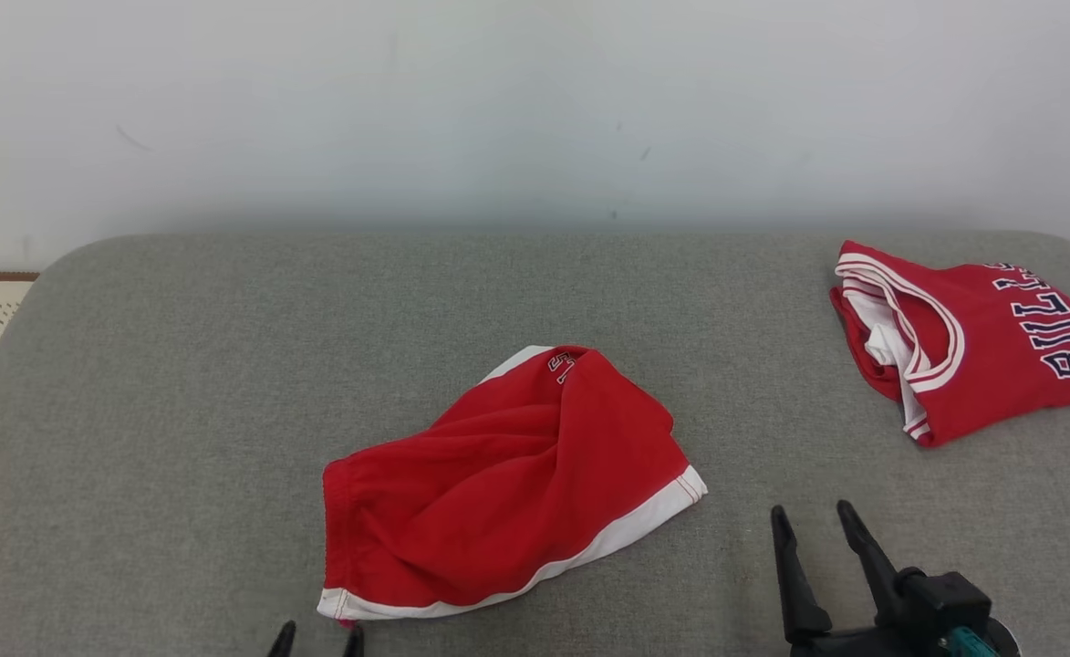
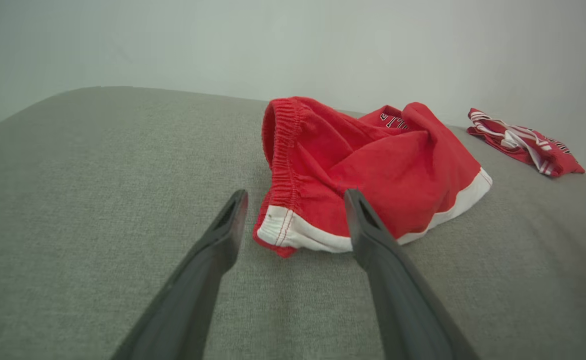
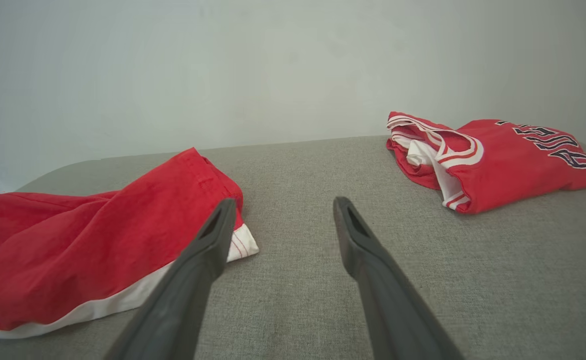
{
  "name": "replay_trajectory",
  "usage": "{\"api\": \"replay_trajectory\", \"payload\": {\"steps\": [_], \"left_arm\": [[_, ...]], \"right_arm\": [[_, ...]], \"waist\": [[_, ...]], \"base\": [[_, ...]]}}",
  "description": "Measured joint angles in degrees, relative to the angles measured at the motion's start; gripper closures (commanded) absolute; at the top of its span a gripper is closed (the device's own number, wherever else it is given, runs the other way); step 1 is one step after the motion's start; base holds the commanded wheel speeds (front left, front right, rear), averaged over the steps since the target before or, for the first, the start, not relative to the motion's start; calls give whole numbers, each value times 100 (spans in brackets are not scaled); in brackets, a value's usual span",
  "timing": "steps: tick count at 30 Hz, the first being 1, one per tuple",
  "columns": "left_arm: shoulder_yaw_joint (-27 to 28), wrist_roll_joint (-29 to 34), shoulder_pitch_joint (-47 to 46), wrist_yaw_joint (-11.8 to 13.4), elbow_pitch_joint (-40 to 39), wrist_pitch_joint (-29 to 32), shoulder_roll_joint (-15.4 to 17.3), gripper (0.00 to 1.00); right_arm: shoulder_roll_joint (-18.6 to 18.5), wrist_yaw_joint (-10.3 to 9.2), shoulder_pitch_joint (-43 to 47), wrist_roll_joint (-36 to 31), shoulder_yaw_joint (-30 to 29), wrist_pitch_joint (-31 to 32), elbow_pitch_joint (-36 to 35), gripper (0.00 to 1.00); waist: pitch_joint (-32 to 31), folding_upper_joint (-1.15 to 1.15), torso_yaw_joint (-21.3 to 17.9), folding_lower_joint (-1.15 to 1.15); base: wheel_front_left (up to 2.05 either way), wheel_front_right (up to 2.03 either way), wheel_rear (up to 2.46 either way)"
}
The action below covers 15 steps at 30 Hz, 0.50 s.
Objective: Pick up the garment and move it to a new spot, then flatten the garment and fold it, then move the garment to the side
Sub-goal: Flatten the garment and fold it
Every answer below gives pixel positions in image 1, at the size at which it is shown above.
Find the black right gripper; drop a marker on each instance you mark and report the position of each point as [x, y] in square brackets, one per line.
[872, 643]

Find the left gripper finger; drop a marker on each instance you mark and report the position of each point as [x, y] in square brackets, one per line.
[356, 641]
[284, 641]

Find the red shorts with white trim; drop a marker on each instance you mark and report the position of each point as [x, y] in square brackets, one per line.
[498, 484]

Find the red BULLS basketball jersey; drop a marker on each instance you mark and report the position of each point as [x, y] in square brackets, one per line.
[1000, 365]

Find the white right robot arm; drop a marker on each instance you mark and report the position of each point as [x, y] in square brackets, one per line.
[1007, 641]

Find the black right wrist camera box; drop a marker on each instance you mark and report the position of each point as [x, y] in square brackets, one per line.
[945, 598]

